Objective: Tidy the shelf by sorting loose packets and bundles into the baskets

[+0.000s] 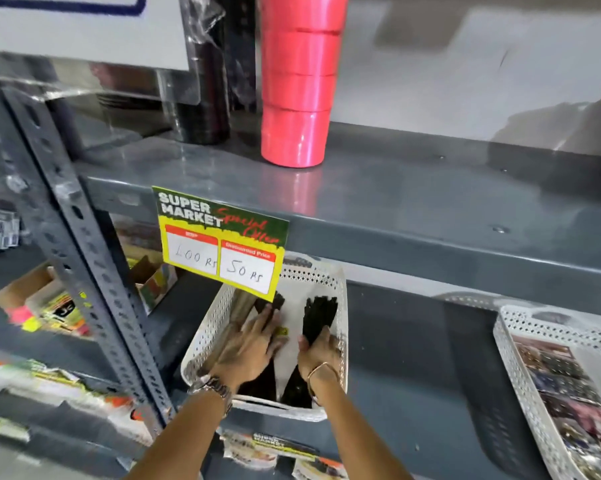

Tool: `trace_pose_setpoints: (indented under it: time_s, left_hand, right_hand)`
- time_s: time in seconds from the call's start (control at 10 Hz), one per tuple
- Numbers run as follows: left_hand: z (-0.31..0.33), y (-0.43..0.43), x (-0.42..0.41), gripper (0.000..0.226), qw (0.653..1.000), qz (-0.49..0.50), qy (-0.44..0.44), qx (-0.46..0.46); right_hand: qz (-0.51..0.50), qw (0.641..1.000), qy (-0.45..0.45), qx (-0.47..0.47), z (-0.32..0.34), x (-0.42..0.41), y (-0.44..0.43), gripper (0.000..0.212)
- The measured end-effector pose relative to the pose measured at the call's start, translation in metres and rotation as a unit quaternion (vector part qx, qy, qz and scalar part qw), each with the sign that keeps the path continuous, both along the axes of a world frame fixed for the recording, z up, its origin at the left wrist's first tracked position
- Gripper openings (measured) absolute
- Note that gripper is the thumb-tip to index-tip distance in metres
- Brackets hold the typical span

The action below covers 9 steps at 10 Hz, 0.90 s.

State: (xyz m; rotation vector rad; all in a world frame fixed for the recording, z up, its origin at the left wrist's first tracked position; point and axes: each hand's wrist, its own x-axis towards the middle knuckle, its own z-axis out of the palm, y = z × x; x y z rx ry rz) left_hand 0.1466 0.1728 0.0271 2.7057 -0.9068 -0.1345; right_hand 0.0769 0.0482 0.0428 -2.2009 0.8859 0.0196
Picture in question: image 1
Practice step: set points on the pink ribbon roll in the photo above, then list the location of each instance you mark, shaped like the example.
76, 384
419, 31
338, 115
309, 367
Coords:
301, 52
299, 90
295, 137
303, 9

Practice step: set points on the white perforated plastic basket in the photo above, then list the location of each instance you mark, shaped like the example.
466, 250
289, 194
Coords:
310, 279
523, 364

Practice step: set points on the person's right forearm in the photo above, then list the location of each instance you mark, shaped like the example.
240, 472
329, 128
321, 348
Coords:
360, 434

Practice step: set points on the person's left hand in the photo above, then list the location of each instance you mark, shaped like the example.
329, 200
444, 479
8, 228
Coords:
245, 352

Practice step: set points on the small yellow green price sign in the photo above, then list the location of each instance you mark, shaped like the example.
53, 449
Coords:
283, 444

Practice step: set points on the white sign with blue border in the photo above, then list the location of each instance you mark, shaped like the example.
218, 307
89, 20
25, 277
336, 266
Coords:
80, 34

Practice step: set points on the pile of colourful packets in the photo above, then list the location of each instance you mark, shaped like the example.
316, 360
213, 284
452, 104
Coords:
55, 389

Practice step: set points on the person's left forearm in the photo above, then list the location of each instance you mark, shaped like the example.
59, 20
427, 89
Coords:
185, 439

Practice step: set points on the pile of hair accessory packets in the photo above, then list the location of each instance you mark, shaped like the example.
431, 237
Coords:
570, 399

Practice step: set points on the silver wristwatch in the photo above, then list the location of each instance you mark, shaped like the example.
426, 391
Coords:
215, 387

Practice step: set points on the person's left thumb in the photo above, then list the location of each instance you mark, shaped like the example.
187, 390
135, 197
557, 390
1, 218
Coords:
276, 348

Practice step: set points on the black hair extension packet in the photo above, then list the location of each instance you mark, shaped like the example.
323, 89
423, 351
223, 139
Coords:
318, 312
263, 384

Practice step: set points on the black rolls in clear wrap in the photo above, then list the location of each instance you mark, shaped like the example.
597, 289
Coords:
215, 84

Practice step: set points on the cardboard box with colourful packets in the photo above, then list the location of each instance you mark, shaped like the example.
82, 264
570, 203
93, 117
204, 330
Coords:
40, 302

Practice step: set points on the small cardboard box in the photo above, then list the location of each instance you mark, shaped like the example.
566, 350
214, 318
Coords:
153, 282

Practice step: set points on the person's right hand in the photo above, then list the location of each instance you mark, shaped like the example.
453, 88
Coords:
320, 352

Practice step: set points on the person's right fingers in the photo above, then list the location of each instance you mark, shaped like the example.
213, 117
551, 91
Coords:
326, 339

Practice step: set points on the grey metal shelf rack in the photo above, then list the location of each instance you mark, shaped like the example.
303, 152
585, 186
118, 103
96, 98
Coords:
430, 204

